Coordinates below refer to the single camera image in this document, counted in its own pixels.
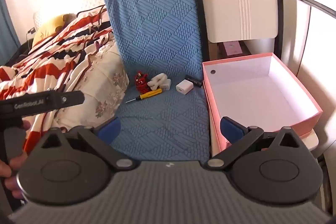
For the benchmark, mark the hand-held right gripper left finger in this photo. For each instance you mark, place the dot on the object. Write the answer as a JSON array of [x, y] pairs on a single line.
[[111, 127]]

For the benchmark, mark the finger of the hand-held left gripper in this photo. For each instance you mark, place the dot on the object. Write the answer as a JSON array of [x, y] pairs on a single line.
[[71, 99]]

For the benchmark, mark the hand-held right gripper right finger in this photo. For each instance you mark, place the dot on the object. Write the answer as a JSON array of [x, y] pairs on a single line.
[[231, 130]]

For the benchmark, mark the pink cardboard box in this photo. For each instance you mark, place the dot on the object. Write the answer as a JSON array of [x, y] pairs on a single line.
[[262, 87]]

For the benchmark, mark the red figurine toy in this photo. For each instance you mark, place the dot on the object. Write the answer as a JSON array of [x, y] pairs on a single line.
[[140, 81]]

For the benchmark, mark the white charger adapter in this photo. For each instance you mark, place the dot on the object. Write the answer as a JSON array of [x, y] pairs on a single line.
[[167, 85], [183, 87]]

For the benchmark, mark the white plush toy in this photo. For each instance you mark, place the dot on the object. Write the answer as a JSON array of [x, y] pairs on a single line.
[[157, 80]]

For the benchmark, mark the person's left hand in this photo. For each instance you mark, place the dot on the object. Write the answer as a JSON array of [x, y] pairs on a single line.
[[9, 171]]

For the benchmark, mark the red striped blanket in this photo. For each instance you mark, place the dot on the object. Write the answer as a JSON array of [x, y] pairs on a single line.
[[52, 56]]

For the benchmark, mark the yellow screwdriver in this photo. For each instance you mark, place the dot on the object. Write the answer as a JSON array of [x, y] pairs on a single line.
[[149, 94]]

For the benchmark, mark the dark cloth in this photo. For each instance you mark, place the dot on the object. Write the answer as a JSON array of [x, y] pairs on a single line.
[[19, 53]]

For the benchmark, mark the small black device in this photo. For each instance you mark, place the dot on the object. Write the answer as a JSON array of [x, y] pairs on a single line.
[[193, 80]]

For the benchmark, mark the yellow plush toy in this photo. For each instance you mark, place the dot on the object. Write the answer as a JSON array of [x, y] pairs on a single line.
[[50, 27]]

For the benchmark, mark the blue curtain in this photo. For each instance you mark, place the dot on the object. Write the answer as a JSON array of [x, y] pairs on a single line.
[[8, 29]]

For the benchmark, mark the small pink packet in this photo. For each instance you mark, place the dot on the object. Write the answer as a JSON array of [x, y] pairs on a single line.
[[232, 48]]

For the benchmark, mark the blue textured chair cover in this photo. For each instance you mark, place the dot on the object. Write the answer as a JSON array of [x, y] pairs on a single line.
[[157, 29]]

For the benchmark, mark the cream folding chair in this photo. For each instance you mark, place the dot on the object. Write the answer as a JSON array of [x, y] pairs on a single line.
[[236, 3]]

